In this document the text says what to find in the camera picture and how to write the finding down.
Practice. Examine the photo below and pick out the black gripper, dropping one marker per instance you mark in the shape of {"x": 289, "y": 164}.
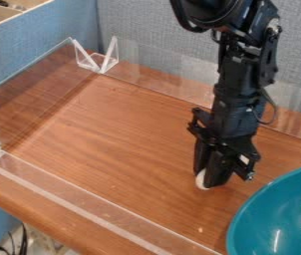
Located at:
{"x": 223, "y": 150}

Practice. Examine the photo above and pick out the white brown toy mushroom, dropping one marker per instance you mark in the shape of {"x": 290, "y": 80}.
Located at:
{"x": 199, "y": 178}

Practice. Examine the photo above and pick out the blue plastic bowl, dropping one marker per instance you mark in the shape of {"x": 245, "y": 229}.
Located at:
{"x": 265, "y": 227}

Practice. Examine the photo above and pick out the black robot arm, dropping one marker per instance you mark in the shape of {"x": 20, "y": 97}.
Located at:
{"x": 243, "y": 26}

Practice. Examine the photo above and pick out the clear acrylic back barrier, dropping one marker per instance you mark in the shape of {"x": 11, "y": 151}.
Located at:
{"x": 190, "y": 84}

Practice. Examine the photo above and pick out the clear acrylic barrier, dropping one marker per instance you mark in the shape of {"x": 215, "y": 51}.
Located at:
{"x": 190, "y": 84}
{"x": 144, "y": 233}

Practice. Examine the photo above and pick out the clear acrylic front barrier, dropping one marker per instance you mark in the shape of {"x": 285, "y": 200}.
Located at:
{"x": 144, "y": 233}

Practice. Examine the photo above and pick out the wooden shelf box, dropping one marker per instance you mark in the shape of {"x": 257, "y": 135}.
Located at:
{"x": 15, "y": 8}

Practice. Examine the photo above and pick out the clear acrylic corner bracket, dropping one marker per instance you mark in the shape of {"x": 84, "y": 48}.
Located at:
{"x": 95, "y": 62}

